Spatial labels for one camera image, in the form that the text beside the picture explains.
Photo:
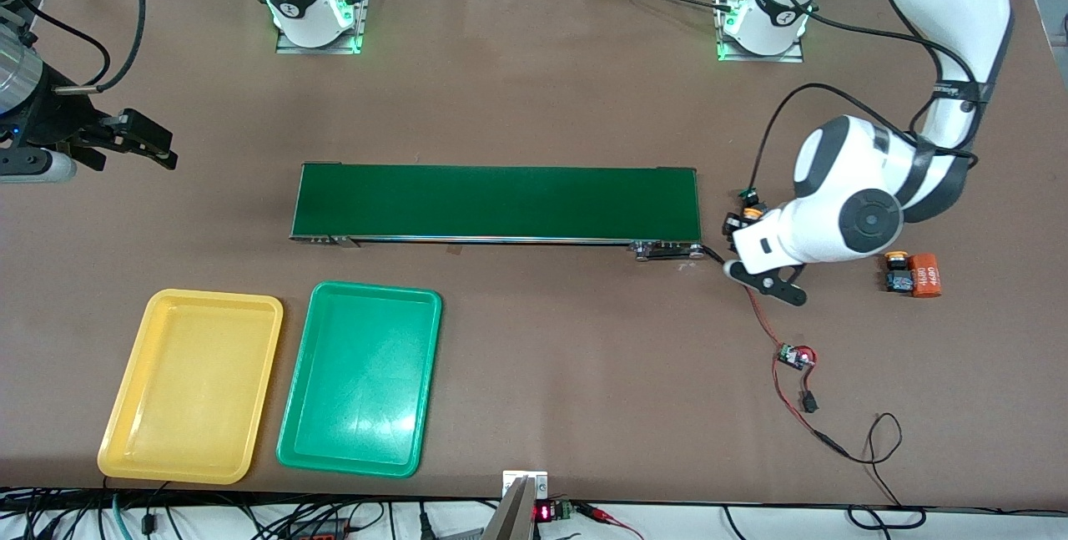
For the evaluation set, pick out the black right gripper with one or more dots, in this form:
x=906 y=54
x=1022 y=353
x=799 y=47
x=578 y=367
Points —
x=52 y=122

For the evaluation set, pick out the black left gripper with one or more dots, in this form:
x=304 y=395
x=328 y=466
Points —
x=733 y=224

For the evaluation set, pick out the yellow push button switch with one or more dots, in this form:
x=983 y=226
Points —
x=899 y=280
x=753 y=211

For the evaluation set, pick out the green push button switch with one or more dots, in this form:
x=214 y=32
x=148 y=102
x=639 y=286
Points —
x=748 y=193

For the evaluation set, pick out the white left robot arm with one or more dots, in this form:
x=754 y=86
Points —
x=859 y=214

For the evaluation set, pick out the small green circuit board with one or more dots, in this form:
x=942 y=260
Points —
x=793 y=355

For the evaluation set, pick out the green conveyor belt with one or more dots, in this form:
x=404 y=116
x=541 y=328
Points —
x=501 y=202

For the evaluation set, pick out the yellow plastic tray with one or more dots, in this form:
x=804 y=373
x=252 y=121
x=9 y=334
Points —
x=192 y=390

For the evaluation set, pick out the red clip lead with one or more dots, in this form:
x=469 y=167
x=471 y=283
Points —
x=596 y=512

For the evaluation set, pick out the green plastic tray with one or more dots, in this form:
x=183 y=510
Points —
x=359 y=381

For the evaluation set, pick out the red digit display module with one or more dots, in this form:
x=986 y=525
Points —
x=544 y=512

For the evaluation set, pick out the red power strip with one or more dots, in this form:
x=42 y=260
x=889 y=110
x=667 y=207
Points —
x=317 y=533

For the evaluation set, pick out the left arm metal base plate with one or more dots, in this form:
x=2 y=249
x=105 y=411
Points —
x=784 y=58

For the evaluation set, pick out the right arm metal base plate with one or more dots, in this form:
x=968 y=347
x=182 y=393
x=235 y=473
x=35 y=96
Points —
x=334 y=49

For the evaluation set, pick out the grey metal mounting bracket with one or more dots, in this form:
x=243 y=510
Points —
x=513 y=515

